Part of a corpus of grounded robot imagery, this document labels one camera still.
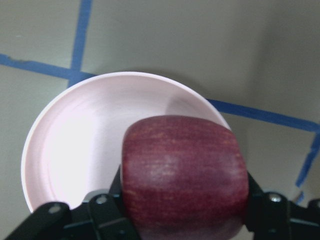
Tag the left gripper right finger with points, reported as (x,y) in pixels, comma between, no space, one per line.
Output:
(271,216)

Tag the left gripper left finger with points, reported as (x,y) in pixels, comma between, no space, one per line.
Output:
(100,216)

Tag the pink plate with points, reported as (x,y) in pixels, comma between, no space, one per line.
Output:
(74,146)

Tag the red apple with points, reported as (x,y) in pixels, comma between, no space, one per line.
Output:
(183,178)

